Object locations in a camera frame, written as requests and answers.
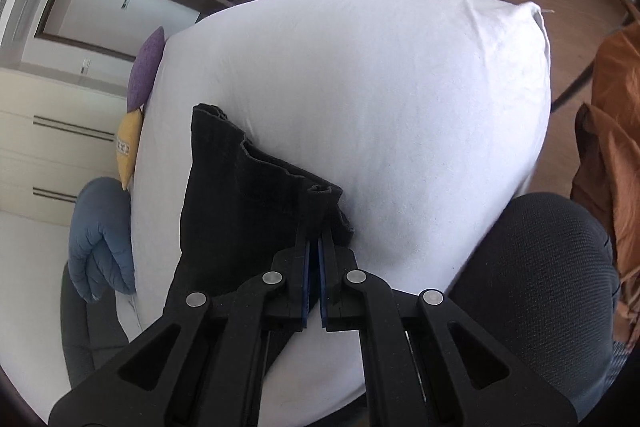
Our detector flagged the black pants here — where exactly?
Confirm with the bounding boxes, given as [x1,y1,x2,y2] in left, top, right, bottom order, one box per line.
[165,103,355,388]

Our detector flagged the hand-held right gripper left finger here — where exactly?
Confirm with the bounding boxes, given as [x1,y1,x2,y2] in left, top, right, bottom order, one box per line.
[49,201,313,427]

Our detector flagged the blue quilted jacket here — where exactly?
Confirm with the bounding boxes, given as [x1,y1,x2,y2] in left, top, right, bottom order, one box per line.
[69,177,137,303]

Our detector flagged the orange cloth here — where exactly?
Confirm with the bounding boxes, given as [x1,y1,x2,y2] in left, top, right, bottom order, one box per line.
[570,4,640,348]

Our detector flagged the cream drawer cabinet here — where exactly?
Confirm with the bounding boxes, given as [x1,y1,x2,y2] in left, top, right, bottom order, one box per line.
[0,68,132,228]

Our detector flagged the purple cushion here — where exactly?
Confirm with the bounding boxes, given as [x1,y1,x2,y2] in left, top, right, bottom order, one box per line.
[127,27,166,113]

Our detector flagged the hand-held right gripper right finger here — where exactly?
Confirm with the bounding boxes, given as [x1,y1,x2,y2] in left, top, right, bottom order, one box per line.
[318,203,581,427]

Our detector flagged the yellow cushion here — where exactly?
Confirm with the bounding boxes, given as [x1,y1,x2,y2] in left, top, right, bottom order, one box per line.
[114,106,145,192]

